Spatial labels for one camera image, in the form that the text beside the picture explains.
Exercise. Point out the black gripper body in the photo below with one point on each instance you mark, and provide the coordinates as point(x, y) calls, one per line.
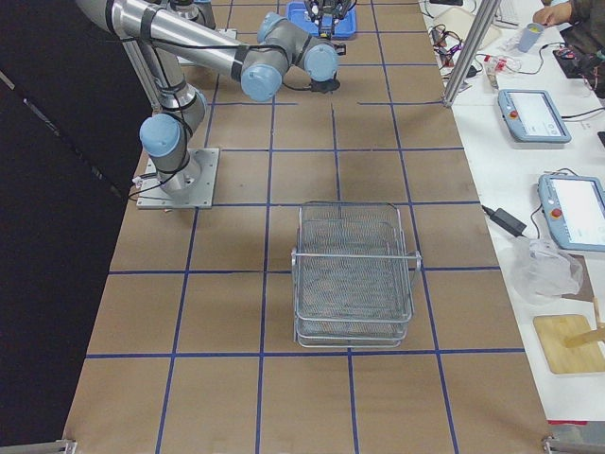
point(334, 73)
point(327, 13)

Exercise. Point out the person's hand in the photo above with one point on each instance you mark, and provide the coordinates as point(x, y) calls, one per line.
point(554, 15)

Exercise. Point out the blue plastic tray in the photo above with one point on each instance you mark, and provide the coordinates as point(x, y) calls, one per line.
point(297, 14)

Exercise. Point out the blue plastic cup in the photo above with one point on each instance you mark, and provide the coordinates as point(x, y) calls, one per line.
point(529, 36)

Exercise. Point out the upper blue teach pendant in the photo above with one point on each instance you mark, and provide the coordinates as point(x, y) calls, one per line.
point(532, 117)

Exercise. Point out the blue teach pendant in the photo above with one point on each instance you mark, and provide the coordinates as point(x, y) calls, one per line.
point(532, 117)
point(574, 211)

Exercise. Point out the black power adapter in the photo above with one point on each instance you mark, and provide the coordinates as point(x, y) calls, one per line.
point(505, 220)

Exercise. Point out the black curtain panel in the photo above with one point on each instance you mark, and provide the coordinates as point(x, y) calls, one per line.
point(71, 108)

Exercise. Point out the lower blue teach pendant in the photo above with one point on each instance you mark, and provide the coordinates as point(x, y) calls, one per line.
point(574, 211)

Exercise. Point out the clear plastic bag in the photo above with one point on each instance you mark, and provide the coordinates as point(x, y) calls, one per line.
point(541, 269)

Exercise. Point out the wooden board stand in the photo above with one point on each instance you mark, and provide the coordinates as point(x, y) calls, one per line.
point(569, 343)

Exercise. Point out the aluminium frame post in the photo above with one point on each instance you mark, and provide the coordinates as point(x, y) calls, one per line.
point(475, 36)

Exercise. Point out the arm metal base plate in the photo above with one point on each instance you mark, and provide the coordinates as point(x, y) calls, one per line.
point(192, 187)

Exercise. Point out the silver wire mesh shelf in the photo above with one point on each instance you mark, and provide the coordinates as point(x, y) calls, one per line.
point(352, 276)

